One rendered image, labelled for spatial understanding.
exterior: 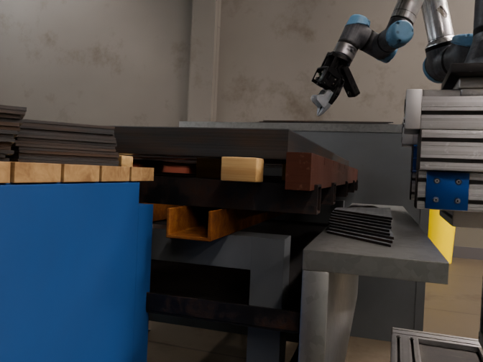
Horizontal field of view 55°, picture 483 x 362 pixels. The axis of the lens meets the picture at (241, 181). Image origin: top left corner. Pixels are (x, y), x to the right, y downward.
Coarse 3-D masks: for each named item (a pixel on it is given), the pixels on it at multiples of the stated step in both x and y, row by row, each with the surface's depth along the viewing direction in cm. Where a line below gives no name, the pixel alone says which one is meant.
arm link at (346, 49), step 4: (336, 44) 159; (340, 44) 157; (344, 44) 156; (348, 44) 156; (336, 48) 157; (340, 48) 156; (344, 48) 156; (348, 48) 156; (352, 48) 156; (336, 52) 158; (340, 52) 156; (344, 52) 156; (348, 52) 156; (352, 52) 157; (348, 56) 156; (352, 56) 157; (352, 60) 159
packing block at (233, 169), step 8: (224, 160) 75; (232, 160) 75; (240, 160) 74; (248, 160) 74; (256, 160) 74; (224, 168) 75; (232, 168) 75; (240, 168) 74; (248, 168) 74; (256, 168) 74; (224, 176) 75; (232, 176) 75; (240, 176) 74; (248, 176) 74; (256, 176) 74
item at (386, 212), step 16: (336, 208) 101; (352, 208) 104; (368, 208) 106; (384, 208) 108; (336, 224) 91; (352, 224) 89; (368, 224) 86; (384, 224) 84; (368, 240) 80; (384, 240) 78
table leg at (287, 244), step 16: (256, 240) 83; (272, 240) 82; (288, 240) 85; (256, 256) 83; (272, 256) 82; (288, 256) 86; (256, 272) 83; (272, 272) 82; (288, 272) 87; (256, 288) 83; (272, 288) 82; (256, 304) 83; (272, 304) 83; (256, 336) 83; (272, 336) 83; (256, 352) 83; (272, 352) 83
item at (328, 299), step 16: (304, 272) 69; (320, 272) 68; (304, 288) 69; (320, 288) 68; (336, 288) 83; (352, 288) 145; (304, 304) 69; (320, 304) 68; (336, 304) 85; (352, 304) 150; (304, 320) 69; (320, 320) 68; (336, 320) 87; (352, 320) 157; (304, 336) 69; (320, 336) 68; (336, 336) 89; (304, 352) 69; (320, 352) 68; (336, 352) 91
